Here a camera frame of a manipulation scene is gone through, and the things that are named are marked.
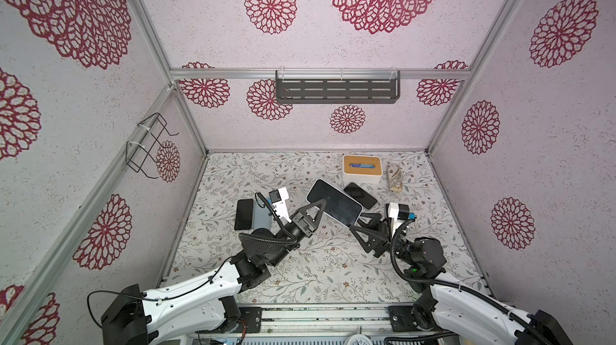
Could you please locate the black phone pale green case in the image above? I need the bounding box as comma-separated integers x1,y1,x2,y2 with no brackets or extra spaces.
234,199,254,231

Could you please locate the black phone light blue case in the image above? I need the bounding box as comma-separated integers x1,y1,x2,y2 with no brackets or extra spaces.
343,182,378,210

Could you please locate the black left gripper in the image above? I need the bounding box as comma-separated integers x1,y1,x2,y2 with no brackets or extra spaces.
269,198,325,269

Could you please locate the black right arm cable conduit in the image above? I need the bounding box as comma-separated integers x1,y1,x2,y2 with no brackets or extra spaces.
389,219,554,345

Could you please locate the grey wall shelf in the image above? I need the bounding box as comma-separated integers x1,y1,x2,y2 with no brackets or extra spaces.
274,70,400,105

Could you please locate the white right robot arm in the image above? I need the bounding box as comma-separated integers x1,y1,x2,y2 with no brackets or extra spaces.
351,214,571,344

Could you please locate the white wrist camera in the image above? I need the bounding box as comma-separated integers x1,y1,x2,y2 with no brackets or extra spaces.
269,187,291,223
386,202,416,236

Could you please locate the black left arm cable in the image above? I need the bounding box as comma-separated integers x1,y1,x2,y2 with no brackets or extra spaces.
86,255,232,329

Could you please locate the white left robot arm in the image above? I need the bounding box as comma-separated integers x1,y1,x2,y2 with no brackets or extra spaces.
99,199,327,344

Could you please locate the black wire wall basket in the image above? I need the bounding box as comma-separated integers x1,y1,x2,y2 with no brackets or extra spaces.
124,113,181,183

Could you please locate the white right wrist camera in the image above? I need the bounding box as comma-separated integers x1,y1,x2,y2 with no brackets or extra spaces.
386,202,416,236

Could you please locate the black phone white case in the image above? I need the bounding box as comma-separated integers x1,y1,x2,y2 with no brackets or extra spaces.
306,179,363,227

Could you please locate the map print glasses case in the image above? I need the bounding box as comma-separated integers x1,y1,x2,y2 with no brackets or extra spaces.
387,163,404,194

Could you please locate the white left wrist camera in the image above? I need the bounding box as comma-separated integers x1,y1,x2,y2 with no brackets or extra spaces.
269,187,291,223

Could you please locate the white tissue box wooden lid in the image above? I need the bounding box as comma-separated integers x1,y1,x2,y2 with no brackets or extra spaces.
342,155,383,184

